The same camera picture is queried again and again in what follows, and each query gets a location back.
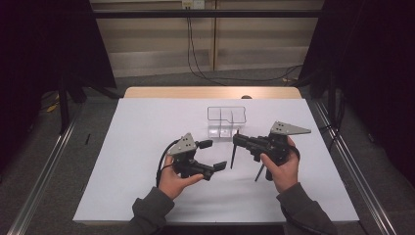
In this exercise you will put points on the person's left hand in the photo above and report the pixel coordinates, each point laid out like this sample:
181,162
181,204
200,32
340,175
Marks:
174,182

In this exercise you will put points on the wooden table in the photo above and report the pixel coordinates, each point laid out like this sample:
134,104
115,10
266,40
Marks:
212,92

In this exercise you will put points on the white table sheet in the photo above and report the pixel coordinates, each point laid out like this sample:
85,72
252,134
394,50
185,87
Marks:
130,169

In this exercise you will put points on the white wall outlet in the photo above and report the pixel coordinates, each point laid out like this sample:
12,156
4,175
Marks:
193,4

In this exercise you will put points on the black horizontal frame bar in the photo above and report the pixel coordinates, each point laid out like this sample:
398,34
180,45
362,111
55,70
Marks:
208,13

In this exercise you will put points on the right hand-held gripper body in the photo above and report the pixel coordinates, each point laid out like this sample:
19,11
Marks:
277,143

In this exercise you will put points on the metal floor rail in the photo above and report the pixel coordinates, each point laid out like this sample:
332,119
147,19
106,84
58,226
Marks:
375,202
42,178

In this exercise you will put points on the person's right hand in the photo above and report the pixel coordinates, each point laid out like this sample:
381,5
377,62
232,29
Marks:
285,174

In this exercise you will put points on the clear plastic pen holder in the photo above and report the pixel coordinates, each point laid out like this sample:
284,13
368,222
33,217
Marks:
216,130

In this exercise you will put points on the black pencil with orange end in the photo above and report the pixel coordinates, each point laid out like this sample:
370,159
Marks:
233,156
258,174

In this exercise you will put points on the dark curtain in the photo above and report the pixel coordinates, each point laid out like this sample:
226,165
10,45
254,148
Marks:
375,65
39,49

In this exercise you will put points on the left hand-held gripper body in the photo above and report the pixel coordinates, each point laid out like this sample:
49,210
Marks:
184,145

